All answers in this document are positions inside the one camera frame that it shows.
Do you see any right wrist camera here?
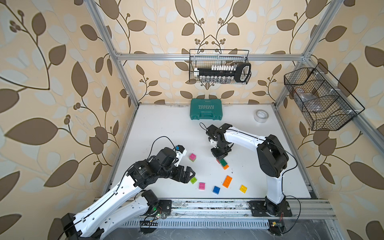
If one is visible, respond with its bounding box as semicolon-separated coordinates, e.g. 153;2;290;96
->
209;139;217;148

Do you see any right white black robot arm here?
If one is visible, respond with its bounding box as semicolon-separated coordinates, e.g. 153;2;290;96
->
206;124;289;207

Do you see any black wire basket right wall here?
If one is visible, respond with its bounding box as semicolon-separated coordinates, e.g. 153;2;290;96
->
284;63;365;131

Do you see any black wire basket back wall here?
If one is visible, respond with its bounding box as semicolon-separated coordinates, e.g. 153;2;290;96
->
189;49;252;85

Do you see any plastic bag in basket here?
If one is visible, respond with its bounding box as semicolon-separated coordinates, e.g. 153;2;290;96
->
296;88;323;113

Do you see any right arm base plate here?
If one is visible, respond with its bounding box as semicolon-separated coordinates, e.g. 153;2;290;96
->
248;200;293;217

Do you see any black white tool in basket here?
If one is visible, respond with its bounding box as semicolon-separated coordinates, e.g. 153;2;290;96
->
192;62;252;85

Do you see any black wire basket wall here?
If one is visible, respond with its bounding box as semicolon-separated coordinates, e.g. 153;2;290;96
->
284;63;365;131
189;49;252;85

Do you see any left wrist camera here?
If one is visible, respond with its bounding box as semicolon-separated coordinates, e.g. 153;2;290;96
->
174;145;187;167

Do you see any green plastic tool case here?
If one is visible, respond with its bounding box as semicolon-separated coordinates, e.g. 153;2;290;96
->
190;99;223;121

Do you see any long orange lego brick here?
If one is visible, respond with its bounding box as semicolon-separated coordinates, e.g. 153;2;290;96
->
222;176;233;189

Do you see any pink lego brick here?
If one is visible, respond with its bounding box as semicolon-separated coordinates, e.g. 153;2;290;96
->
199;183;206;191
189;154;197;160

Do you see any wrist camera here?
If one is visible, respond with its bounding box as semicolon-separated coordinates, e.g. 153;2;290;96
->
209;139;217;148
174;145;187;167

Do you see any blue lego brick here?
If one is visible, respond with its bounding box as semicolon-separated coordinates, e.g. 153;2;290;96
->
213;186;221;195

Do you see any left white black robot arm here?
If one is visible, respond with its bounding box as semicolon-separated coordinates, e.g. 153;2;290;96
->
61;145;195;240

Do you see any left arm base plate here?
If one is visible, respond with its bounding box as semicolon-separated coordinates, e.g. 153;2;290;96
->
144;200;173;216

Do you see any clear tape roll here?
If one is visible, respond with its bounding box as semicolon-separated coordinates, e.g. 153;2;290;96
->
254;110;269;124

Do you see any dark green long lego brick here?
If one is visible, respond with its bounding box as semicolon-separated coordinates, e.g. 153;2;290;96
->
219;159;228;167

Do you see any yellow lego brick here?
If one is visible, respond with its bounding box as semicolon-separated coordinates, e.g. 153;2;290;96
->
239;185;248;194

